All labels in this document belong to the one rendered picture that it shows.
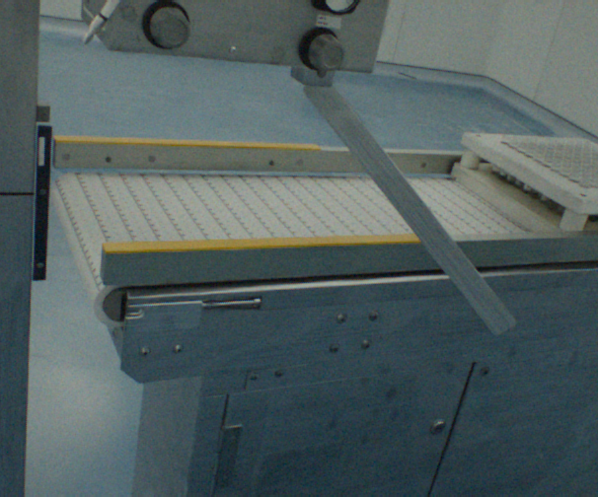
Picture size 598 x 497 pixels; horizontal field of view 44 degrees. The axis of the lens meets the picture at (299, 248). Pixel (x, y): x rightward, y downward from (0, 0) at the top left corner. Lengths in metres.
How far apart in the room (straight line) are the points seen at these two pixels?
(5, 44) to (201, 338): 0.38
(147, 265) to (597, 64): 5.09
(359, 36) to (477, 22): 5.99
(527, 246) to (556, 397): 0.37
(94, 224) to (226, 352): 0.19
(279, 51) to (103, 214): 0.30
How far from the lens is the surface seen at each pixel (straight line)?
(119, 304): 0.68
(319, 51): 0.57
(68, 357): 2.04
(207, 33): 0.56
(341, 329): 0.78
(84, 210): 0.80
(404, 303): 0.81
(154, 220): 0.79
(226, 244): 0.67
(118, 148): 0.90
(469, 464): 1.16
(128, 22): 0.54
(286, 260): 0.70
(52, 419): 1.85
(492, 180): 1.07
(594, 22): 5.72
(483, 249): 0.83
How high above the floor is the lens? 1.18
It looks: 25 degrees down
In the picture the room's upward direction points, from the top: 11 degrees clockwise
